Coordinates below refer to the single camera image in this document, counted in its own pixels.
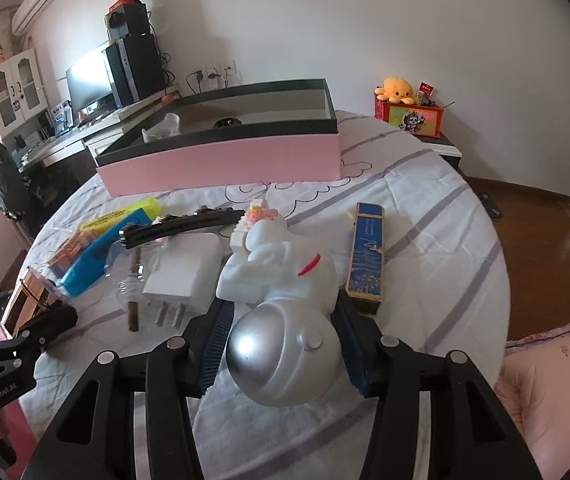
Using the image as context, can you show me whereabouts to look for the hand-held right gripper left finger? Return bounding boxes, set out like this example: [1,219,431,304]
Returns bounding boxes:
[25,302,236,480]

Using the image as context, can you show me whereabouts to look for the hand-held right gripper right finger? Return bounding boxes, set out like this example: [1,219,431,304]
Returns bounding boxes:
[332,290,543,480]

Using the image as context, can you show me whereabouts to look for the white power adapter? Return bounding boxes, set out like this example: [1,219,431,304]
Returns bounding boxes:
[142,232,223,331]

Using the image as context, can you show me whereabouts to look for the white astronaut figurine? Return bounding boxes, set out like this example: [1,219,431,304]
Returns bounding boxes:
[216,220,342,408]

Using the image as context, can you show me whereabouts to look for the clear glass bottle with cork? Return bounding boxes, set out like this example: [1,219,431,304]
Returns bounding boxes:
[115,240,166,333]

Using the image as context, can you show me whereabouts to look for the large pink black box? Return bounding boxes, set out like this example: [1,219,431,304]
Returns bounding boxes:
[96,78,341,197]

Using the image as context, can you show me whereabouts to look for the long blue box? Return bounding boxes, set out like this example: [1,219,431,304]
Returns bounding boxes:
[60,208,153,297]

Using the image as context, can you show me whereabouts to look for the navy gold patterned box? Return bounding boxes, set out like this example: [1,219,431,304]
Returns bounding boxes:
[344,202,387,317]

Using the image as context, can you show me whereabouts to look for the black curved hair clip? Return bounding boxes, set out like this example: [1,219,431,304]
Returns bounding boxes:
[119,205,246,251]

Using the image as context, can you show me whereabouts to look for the dark jacket on chair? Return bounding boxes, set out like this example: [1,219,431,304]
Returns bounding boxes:
[0,141,40,221]

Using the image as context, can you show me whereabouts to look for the white pink building block figure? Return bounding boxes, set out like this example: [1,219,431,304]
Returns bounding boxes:
[232,199,286,251]

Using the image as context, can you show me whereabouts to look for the yellow tube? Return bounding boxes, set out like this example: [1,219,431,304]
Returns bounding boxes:
[79,197,161,233]

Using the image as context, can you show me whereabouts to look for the white desk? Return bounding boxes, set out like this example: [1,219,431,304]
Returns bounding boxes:
[7,87,181,196]

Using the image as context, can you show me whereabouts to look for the blue white boxes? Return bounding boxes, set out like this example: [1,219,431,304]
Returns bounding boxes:
[50,101,73,136]

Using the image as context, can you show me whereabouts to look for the pink quilt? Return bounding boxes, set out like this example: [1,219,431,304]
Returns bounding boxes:
[492,307,570,461]

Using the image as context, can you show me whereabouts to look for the white glass-door cabinet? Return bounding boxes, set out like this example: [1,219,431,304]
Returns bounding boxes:
[0,49,48,136]

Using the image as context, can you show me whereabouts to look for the white bone-shaped toy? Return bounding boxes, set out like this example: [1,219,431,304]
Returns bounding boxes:
[142,112,181,143]

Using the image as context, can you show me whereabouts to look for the dark nightstand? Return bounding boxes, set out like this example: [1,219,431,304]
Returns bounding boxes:
[417,130,463,171]

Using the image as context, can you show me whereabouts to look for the colourful cartoon tin box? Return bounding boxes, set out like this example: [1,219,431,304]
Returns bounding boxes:
[374,97,447,138]

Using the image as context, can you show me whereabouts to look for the computer monitor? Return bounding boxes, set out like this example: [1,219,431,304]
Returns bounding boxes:
[65,42,116,113]

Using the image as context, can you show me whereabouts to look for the yellow octopus plush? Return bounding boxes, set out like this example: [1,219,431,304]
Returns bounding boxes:
[375,76,416,106]

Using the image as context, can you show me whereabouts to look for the black computer tower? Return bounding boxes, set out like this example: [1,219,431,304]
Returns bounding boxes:
[105,34,163,106]

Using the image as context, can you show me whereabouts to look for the white wall socket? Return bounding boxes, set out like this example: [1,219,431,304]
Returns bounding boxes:
[205,61,238,82]

